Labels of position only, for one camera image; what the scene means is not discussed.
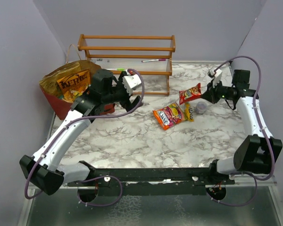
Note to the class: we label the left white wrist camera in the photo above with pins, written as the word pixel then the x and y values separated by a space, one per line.
pixel 131 82

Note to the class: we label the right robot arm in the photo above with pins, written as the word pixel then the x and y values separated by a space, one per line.
pixel 259 151

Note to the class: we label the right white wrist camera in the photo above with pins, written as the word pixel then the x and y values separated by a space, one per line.
pixel 216 75

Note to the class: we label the small red snack bag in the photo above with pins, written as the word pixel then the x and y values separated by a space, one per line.
pixel 190 94

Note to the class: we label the Fox's fruits candy bag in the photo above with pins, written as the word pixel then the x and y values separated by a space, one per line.
pixel 169 116

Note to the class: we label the small grey cup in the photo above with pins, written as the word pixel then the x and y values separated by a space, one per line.
pixel 200 107

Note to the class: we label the purple marker pen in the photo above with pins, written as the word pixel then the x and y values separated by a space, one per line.
pixel 153 60

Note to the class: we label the green marker pen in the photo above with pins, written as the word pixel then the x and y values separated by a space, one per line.
pixel 116 69

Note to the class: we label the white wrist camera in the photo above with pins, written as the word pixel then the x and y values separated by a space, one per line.
pixel 216 75
pixel 131 82

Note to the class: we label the wooden shelf rack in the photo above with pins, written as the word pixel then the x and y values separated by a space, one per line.
pixel 118 51

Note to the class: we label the orange honey dijon chips bag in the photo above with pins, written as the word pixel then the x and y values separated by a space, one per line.
pixel 74 85

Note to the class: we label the gold kettle chips bag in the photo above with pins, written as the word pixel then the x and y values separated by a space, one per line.
pixel 49 82

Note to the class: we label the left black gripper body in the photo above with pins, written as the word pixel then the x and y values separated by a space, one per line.
pixel 118 93

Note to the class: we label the red paper bag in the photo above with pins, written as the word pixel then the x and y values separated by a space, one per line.
pixel 60 106

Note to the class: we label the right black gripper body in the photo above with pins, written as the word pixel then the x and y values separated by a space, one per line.
pixel 220 91

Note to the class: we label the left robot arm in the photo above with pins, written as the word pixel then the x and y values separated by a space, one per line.
pixel 43 169

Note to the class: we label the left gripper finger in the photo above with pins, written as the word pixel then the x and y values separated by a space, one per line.
pixel 127 105
pixel 137 102

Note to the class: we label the yellow M&M's packet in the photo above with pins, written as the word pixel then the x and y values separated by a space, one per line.
pixel 188 112

